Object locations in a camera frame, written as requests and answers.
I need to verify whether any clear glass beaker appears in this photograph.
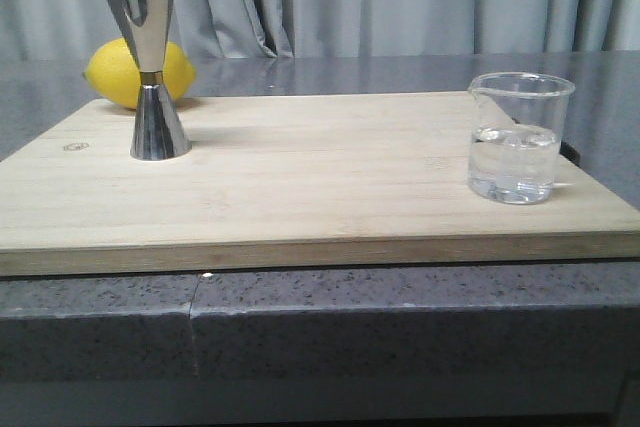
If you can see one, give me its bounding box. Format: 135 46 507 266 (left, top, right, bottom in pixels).
467 72 575 205

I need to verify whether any light wooden cutting board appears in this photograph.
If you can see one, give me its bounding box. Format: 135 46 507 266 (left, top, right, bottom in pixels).
1 92 639 276

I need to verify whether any grey curtain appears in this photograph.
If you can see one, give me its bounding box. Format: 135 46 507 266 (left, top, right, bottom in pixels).
1 0 639 60

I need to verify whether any yellow lemon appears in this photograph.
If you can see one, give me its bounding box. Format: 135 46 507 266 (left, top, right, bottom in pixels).
84 37 197 110

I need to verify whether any steel double jigger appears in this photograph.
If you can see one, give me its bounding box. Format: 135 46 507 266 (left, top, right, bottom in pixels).
106 0 191 161

